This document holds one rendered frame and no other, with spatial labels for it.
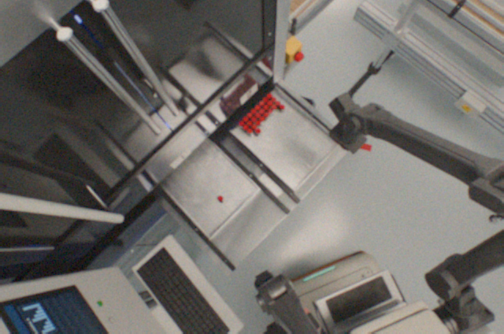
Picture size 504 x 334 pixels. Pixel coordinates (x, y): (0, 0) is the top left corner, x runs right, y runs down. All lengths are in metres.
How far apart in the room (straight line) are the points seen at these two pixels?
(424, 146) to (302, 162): 0.63
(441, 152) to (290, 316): 0.46
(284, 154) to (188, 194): 0.40
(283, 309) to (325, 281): 1.16
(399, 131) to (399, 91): 1.72
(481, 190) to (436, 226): 1.71
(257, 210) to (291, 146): 0.28
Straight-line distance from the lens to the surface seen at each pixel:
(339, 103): 1.01
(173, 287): 1.42
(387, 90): 2.55
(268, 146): 1.37
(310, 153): 1.37
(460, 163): 0.78
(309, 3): 1.61
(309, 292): 1.95
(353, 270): 1.98
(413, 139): 0.83
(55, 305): 1.04
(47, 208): 0.77
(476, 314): 1.11
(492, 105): 2.11
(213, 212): 1.34
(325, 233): 2.23
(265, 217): 1.32
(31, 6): 0.54
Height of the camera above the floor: 2.20
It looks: 75 degrees down
